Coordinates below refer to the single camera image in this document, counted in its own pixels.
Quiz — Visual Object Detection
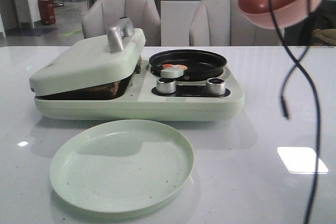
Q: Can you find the short black cable with plug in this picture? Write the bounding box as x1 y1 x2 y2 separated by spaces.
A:
280 0 311 120

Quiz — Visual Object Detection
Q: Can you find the long black cable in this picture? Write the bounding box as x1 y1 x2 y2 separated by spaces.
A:
268 0 322 224

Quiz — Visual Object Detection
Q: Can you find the left silver control knob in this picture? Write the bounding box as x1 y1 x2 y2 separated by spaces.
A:
156 77 176 94

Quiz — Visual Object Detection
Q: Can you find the beige cushion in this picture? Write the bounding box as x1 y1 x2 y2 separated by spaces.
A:
312 28 336 46

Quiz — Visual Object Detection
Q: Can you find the grey upholstered chair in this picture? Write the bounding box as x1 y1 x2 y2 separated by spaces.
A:
82 0 161 46
189 0 280 46

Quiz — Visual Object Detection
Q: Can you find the white cabinet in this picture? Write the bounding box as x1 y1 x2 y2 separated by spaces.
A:
160 0 202 46

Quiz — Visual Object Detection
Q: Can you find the green breakfast maker lid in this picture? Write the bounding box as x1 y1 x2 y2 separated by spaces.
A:
29 28 145 97

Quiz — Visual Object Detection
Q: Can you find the light green round plate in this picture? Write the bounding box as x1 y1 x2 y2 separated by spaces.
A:
50 120 194 215

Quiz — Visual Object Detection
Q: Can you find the green breakfast maker base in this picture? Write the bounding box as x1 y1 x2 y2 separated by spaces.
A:
34 60 245 121

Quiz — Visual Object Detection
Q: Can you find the red trash bin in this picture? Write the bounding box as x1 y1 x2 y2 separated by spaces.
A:
38 0 56 25

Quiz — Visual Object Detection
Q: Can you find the dark grey counter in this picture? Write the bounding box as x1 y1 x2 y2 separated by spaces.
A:
285 0 335 46

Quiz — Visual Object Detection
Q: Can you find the right silver control knob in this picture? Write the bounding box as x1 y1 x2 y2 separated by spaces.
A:
205 78 226 95

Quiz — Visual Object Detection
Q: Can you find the silver control knob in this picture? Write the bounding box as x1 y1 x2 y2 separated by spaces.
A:
205 78 226 95
156 77 176 94

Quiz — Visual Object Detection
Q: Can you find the bread slice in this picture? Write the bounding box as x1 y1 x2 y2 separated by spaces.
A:
74 80 124 100
134 56 142 74

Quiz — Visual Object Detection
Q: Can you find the black round frying pan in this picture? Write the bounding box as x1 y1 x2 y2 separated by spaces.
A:
149 49 227 82

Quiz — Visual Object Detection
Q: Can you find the left grey upholstered chair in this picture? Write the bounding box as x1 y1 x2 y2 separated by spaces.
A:
82 0 161 46

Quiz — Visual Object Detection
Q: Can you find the right grey upholstered chair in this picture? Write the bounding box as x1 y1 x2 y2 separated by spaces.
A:
189 0 280 46

